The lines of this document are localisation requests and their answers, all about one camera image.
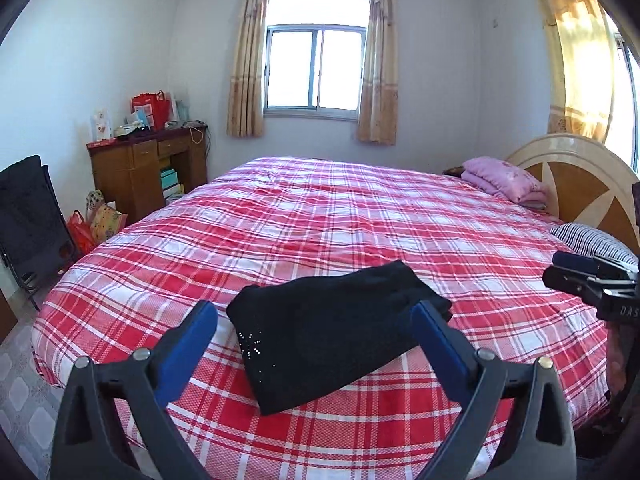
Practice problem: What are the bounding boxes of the beige curtain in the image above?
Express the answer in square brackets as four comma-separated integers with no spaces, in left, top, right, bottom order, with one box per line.
[357,0,399,145]
[227,0,270,138]

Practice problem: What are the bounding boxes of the red plastic bag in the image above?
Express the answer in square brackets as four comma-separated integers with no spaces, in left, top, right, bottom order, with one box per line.
[66,210,96,256]

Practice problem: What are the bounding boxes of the teal storage box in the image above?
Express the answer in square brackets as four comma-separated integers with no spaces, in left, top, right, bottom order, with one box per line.
[160,167,184,204]

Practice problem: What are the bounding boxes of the black pants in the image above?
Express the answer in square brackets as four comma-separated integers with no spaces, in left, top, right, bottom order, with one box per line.
[227,260,452,416]

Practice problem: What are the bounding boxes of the brown wooden desk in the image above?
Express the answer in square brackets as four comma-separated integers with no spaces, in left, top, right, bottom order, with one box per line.
[87,124,210,223]

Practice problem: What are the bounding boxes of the white greeting card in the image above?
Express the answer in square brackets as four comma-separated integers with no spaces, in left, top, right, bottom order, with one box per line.
[90,108,113,142]

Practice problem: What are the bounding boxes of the striped pillow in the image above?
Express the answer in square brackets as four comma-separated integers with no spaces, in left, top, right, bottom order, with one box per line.
[550,222,639,266]

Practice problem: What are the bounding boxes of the red gift bag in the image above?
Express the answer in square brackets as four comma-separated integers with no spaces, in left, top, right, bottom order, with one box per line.
[130,90,171,131]

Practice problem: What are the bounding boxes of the right beige curtain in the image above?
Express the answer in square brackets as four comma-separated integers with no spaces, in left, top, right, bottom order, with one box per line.
[357,0,399,145]

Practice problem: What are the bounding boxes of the floral patterned bag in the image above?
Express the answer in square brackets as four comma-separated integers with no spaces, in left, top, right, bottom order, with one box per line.
[86,190,127,244]

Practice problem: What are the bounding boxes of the pink folded blanket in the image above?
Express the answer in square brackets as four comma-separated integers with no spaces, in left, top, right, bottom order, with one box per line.
[461,156,549,209]

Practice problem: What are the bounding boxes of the window with metal frame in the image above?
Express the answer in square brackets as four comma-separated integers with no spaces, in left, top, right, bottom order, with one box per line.
[264,0,370,122]

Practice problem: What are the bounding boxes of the cream wooden headboard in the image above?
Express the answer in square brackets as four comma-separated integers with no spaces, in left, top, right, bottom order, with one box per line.
[506,133,639,254]

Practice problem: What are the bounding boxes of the yellow side curtain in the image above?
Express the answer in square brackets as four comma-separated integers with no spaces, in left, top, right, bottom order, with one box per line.
[538,0,616,143]

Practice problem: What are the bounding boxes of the black folding chair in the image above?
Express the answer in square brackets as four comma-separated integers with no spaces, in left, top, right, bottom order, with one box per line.
[0,155,80,308]

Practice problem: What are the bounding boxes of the left beige curtain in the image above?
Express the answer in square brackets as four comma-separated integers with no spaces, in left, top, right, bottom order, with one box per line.
[227,0,270,138]

